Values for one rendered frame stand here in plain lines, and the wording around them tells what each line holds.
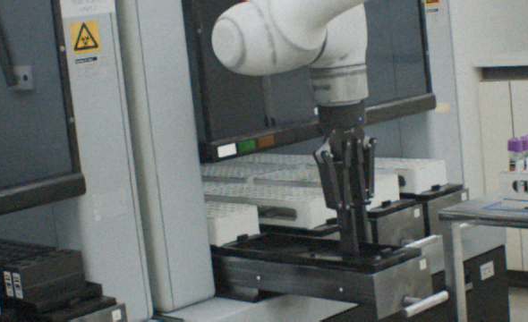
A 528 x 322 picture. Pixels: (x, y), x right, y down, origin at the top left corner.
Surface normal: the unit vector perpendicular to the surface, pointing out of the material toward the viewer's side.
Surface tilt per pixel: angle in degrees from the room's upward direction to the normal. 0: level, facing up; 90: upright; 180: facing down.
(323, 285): 90
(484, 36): 90
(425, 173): 90
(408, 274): 90
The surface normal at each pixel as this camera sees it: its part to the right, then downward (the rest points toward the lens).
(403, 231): 0.71, 0.03
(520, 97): -0.70, 0.18
